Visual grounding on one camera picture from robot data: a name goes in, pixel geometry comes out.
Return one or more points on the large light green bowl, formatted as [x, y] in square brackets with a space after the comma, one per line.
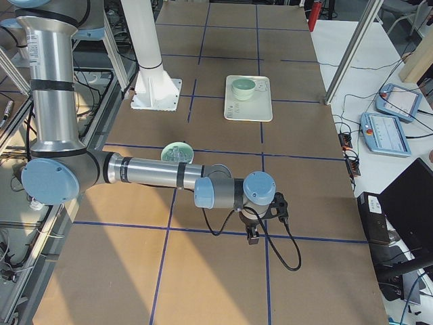
[243, 89]

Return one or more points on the pale green bear tray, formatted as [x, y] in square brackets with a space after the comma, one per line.
[257, 109]

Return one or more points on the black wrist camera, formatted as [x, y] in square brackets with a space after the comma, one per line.
[278, 208]

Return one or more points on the black laptop computer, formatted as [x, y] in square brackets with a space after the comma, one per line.
[407, 204]

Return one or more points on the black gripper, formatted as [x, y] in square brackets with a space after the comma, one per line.
[250, 224]

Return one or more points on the blue teach pendant near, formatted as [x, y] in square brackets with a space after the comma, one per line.
[384, 134]

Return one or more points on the green bowl with ice cubes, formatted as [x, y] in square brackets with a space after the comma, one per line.
[177, 152]

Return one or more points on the wooden block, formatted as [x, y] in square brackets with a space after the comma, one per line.
[419, 61]

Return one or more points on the red fire extinguisher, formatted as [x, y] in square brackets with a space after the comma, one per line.
[314, 14]

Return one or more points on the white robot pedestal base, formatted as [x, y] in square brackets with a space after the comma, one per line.
[154, 89]

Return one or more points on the blue teach pendant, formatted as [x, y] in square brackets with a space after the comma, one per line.
[384, 134]
[398, 101]

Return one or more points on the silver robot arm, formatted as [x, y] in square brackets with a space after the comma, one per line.
[62, 165]

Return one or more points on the aluminium frame post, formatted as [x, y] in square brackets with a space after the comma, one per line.
[359, 34]

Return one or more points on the blue teach pendant far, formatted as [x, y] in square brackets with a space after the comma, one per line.
[398, 101]

